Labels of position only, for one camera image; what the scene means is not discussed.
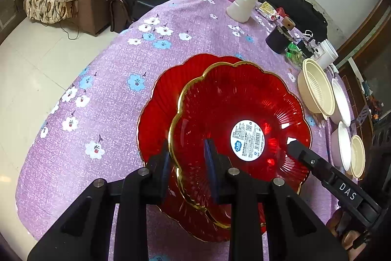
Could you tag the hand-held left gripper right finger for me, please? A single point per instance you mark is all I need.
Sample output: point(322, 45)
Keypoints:
point(210, 167)

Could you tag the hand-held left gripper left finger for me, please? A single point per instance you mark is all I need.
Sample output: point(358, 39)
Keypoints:
point(166, 170)

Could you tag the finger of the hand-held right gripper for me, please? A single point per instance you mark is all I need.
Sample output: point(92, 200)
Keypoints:
point(317, 164)

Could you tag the small beige bowl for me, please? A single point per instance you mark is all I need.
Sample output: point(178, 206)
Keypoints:
point(358, 155)

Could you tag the white bowl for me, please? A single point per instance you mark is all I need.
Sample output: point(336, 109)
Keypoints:
point(342, 102)
point(343, 144)

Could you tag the red gold-rimmed plate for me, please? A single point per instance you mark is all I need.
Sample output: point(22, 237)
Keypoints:
point(160, 102)

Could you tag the red plate with white label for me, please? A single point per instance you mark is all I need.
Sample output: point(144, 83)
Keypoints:
point(232, 102)

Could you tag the large beige ribbed bowl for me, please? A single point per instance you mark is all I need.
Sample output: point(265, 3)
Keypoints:
point(316, 89)

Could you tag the person's right hand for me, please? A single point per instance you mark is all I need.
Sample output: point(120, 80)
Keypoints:
point(345, 230)

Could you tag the grey metal phone stand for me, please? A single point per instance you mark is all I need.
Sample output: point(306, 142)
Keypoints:
point(363, 114)

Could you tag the white plastic jar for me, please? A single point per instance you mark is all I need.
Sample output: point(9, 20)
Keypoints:
point(326, 54)

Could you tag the green packet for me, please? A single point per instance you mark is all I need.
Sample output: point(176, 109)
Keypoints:
point(293, 53)

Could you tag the purple floral tablecloth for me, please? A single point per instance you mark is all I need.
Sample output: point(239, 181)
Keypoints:
point(137, 59)

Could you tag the black cup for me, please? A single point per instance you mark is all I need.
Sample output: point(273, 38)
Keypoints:
point(275, 40)

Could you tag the small wooden cap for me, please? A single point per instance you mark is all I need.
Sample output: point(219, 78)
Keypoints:
point(287, 23)

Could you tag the yellow snack packet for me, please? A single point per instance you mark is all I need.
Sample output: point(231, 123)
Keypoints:
point(265, 8)

